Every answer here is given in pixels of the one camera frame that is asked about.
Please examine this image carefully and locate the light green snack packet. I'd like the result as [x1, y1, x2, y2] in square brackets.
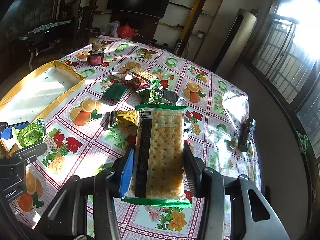
[12, 118, 46, 148]

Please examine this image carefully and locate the large cracker pack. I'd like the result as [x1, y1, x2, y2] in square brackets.
[122, 103, 191, 208]

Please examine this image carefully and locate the gold green snack bag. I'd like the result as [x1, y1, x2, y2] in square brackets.
[108, 110, 138, 128]

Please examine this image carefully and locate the silver foil snack bag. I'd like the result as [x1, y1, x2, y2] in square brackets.
[160, 89, 193, 140]

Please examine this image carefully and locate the green pea snack bag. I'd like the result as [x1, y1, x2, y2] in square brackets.
[136, 79, 164, 103]

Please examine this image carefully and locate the dark green packet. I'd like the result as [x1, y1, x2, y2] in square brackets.
[103, 82, 129, 102]

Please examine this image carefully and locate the yellow-rimmed cardboard tray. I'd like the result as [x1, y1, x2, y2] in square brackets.
[1, 60, 85, 125]

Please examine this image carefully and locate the floral fruit plastic tablecloth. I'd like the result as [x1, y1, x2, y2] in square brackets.
[1, 36, 260, 239]

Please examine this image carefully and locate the black flashlight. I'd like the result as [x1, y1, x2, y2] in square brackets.
[238, 118, 256, 152]

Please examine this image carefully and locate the thin cracker pack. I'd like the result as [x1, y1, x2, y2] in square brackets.
[130, 67, 157, 83]

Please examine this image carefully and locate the white tower air conditioner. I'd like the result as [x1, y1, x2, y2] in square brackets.
[213, 9, 257, 79]

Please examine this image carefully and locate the dark jar pink label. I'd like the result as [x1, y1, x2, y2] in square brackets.
[89, 49, 104, 66]

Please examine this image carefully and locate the dark painted cabinet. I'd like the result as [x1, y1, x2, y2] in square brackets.
[0, 0, 63, 55]

